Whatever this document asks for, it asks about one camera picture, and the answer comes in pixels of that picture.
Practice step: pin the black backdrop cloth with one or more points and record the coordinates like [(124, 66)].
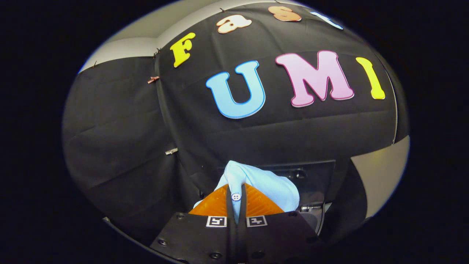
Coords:
[(124, 128)]

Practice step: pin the copper clip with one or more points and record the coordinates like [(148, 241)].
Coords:
[(153, 79)]

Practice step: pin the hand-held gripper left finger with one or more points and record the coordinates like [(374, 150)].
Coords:
[(231, 227)]

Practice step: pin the silver clip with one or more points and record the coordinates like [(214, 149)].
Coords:
[(171, 151)]

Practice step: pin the light blue shirt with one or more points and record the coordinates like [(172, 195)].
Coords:
[(267, 185)]

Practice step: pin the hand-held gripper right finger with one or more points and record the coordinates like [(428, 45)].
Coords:
[(242, 227)]

